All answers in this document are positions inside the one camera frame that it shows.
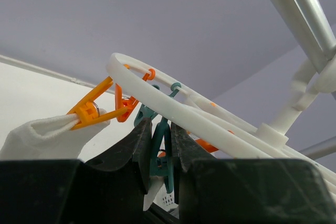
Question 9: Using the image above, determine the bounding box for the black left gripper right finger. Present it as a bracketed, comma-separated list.
[171, 124, 335, 223]

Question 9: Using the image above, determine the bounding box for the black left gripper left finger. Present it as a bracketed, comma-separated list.
[1, 119, 152, 223]

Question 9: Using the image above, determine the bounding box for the white sock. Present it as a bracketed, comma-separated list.
[1, 114, 110, 161]
[143, 176, 164, 211]

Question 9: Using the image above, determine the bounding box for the white clip hanger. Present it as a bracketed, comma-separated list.
[106, 53, 335, 194]

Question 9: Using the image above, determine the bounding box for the teal clip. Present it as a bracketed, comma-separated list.
[134, 82, 181, 194]

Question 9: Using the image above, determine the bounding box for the orange clip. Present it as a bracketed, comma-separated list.
[68, 77, 128, 130]

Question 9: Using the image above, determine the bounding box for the white plastic basket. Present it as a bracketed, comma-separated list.
[159, 193, 176, 207]

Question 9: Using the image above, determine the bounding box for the white clothes rack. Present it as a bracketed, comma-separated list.
[257, 0, 335, 147]

